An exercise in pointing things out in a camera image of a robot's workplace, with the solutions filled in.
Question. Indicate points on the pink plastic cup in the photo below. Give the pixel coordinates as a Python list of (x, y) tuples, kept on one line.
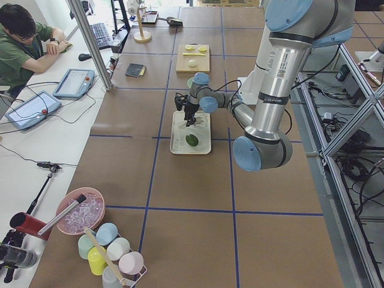
[(131, 263)]

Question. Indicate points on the wooden stand with round base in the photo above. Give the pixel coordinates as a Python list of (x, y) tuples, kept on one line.
[(141, 36)]

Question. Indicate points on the grey yellow folded cloth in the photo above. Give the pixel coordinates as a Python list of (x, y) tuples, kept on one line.
[(135, 70)]

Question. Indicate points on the blue teach pendant far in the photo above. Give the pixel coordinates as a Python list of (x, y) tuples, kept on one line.
[(75, 83)]

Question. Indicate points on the red cylinder container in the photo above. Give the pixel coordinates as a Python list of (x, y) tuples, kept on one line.
[(28, 224)]

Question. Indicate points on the green ceramic bowl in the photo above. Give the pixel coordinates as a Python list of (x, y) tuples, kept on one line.
[(190, 82)]

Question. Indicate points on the black selfie stick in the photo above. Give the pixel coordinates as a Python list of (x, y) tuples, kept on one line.
[(53, 168)]

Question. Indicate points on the cream bear serving tray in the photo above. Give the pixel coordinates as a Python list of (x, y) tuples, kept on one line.
[(201, 128)]

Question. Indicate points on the white wire cup rack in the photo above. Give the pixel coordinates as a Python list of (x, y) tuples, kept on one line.
[(141, 273)]

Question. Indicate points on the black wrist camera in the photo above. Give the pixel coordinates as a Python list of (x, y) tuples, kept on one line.
[(181, 100)]

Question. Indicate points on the wooden cutting board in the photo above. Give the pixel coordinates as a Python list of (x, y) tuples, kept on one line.
[(203, 62)]

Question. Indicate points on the blue teach pendant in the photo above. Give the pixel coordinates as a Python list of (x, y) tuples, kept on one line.
[(33, 111), (75, 83)]

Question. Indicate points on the green plastic cup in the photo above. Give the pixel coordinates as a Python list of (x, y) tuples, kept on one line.
[(84, 246)]

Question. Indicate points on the person in green shirt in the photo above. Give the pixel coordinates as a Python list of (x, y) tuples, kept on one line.
[(27, 47)]

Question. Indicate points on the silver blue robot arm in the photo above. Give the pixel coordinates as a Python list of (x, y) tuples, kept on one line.
[(295, 27)]

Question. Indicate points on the blue teach pendant near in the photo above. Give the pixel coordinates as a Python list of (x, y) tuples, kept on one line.
[(33, 111)]

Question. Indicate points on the yellow plastic cup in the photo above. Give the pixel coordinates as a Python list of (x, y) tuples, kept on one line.
[(96, 262)]

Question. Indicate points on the aluminium frame post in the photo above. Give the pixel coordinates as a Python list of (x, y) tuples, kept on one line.
[(77, 8)]

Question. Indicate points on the black computer mouse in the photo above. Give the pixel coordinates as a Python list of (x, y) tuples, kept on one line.
[(84, 56)]

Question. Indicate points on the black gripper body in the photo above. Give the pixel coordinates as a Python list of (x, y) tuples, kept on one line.
[(191, 108)]

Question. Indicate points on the white plastic cup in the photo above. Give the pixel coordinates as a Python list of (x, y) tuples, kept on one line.
[(117, 248)]

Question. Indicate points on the lemon slice near handle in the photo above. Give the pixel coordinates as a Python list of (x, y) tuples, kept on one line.
[(189, 47)]

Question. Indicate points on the aluminium side frame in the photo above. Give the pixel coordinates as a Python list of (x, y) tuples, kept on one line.
[(339, 92)]

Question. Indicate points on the black keyboard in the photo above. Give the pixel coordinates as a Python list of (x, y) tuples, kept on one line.
[(102, 35)]

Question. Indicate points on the blue plastic cup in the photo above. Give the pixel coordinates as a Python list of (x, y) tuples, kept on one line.
[(107, 233)]

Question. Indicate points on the white steamed bun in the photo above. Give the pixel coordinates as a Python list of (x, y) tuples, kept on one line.
[(192, 63)]

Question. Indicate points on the steel tube with black cap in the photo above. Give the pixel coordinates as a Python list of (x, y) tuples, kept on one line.
[(62, 214)]

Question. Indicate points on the grey plastic cup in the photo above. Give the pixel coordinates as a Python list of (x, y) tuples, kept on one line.
[(109, 279)]

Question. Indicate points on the green avocado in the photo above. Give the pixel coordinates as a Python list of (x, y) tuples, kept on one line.
[(192, 140)]

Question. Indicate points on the pink bowl of ice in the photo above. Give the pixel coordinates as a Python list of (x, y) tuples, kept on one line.
[(87, 214)]

